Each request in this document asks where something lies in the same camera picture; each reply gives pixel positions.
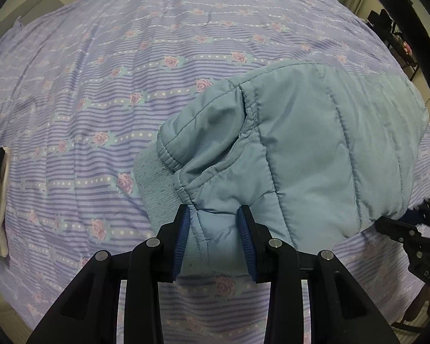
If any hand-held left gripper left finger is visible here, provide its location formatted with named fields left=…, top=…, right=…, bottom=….
left=27, top=204, right=191, bottom=344

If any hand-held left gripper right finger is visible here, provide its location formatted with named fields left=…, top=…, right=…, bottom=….
left=236, top=204, right=395, bottom=344

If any light blue quilted jacket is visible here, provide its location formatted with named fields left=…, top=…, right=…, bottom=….
left=134, top=61, right=430, bottom=279

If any black pole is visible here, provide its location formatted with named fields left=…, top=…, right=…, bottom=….
left=384, top=0, right=430, bottom=110

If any purple floral striped bedsheet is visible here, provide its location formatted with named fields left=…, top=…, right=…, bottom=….
left=0, top=0, right=430, bottom=344

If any dark side table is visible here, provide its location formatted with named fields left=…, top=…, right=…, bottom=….
left=365, top=7, right=423, bottom=81

